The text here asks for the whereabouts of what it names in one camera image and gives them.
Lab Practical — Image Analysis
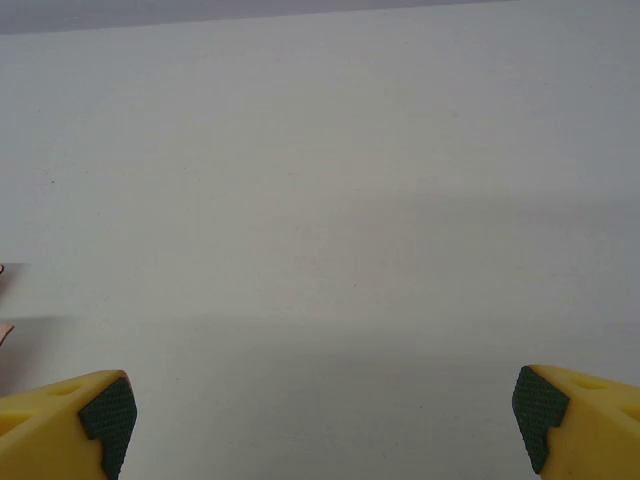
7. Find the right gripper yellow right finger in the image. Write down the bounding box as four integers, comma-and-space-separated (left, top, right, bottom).
511, 364, 640, 480

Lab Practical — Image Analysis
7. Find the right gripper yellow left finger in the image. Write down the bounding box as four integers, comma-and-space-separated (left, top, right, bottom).
0, 369, 138, 480

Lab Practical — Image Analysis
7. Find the peach orange cloth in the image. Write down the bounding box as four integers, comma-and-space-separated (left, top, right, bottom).
0, 263, 16, 349

